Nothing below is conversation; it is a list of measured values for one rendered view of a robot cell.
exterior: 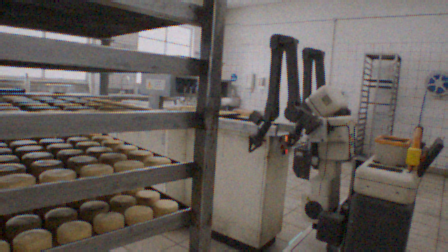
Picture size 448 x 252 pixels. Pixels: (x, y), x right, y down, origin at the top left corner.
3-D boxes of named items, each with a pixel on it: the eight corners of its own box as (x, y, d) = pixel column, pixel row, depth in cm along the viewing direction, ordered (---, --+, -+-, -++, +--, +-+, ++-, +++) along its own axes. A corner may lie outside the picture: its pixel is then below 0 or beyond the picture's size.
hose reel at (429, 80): (444, 141, 451) (454, 71, 438) (444, 142, 438) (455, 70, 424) (416, 137, 476) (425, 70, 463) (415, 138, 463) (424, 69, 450)
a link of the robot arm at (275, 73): (278, 34, 146) (288, 38, 155) (268, 34, 150) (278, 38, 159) (271, 120, 151) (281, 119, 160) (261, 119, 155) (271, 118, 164)
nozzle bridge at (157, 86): (138, 117, 226) (140, 72, 222) (201, 114, 284) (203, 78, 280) (168, 123, 207) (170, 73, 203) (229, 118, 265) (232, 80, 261)
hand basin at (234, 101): (251, 122, 680) (255, 73, 667) (241, 122, 650) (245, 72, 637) (218, 117, 740) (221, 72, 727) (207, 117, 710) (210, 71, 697)
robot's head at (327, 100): (352, 105, 163) (336, 84, 168) (342, 106, 146) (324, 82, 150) (331, 120, 170) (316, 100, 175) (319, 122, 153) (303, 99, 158)
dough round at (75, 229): (51, 238, 44) (51, 226, 44) (81, 228, 48) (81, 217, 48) (66, 251, 41) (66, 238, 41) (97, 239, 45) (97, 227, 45)
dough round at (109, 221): (91, 224, 50) (91, 213, 50) (121, 220, 52) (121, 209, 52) (95, 237, 46) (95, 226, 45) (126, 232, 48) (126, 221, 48)
